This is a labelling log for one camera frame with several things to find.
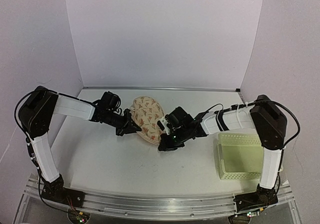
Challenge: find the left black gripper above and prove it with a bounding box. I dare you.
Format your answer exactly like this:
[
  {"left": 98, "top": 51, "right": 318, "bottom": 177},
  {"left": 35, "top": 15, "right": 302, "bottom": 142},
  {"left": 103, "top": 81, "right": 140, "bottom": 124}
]
[{"left": 104, "top": 109, "right": 142, "bottom": 137}]

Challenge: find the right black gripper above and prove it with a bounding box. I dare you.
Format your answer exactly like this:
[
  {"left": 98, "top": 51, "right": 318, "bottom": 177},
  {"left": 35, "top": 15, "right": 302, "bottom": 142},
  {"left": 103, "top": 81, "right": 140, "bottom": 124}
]
[{"left": 159, "top": 126, "right": 190, "bottom": 152}]

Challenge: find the floral mesh laundry bag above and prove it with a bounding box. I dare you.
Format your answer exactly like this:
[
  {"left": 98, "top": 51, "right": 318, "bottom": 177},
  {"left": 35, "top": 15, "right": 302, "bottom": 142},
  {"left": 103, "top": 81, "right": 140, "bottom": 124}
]
[{"left": 130, "top": 96, "right": 165, "bottom": 146}]

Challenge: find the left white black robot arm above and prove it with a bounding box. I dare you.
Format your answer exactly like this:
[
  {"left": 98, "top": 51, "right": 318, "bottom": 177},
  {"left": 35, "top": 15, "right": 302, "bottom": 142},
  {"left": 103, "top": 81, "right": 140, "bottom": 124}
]
[{"left": 14, "top": 86, "right": 142, "bottom": 183}]

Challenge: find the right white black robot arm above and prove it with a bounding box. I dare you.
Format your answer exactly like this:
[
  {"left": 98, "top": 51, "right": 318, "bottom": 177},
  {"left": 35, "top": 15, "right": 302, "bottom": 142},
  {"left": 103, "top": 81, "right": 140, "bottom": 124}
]
[{"left": 157, "top": 94, "right": 287, "bottom": 206}]

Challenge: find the pale yellow plastic basket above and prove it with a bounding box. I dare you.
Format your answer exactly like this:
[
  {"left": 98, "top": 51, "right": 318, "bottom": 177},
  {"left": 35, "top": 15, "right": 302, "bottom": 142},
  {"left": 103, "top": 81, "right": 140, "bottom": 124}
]
[{"left": 217, "top": 132, "right": 264, "bottom": 181}]

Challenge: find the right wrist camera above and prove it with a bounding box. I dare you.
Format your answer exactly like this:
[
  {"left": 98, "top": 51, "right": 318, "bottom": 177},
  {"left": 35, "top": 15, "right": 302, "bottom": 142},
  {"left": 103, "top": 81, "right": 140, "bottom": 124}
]
[{"left": 157, "top": 116, "right": 174, "bottom": 135}]

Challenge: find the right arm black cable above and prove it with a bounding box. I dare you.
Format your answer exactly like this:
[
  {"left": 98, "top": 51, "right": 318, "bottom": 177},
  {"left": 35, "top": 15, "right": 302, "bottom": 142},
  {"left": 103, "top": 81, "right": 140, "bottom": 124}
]
[{"left": 197, "top": 102, "right": 301, "bottom": 150}]

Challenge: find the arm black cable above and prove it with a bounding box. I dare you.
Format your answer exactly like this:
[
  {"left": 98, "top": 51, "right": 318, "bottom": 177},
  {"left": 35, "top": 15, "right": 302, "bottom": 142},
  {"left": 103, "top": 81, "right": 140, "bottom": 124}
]
[
  {"left": 197, "top": 102, "right": 301, "bottom": 150},
  {"left": 13, "top": 88, "right": 43, "bottom": 177}
]

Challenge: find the aluminium front rail frame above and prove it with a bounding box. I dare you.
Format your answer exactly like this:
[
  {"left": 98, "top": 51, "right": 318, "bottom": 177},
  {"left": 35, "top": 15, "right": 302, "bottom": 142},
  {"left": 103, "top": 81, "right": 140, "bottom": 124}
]
[{"left": 13, "top": 174, "right": 301, "bottom": 224}]

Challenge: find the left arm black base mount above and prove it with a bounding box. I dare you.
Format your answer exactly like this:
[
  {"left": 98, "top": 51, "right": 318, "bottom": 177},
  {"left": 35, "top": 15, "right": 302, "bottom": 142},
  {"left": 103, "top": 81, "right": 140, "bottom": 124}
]
[{"left": 40, "top": 174, "right": 85, "bottom": 208}]

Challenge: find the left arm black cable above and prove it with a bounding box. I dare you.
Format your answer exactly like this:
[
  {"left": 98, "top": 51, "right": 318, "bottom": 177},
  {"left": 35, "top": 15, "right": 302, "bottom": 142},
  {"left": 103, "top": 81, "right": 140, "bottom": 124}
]
[{"left": 13, "top": 88, "right": 43, "bottom": 177}]

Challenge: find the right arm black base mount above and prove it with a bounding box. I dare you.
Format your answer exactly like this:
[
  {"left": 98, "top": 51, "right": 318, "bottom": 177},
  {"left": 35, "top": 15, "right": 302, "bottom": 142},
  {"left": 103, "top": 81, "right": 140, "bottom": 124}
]
[{"left": 233, "top": 184, "right": 278, "bottom": 214}]

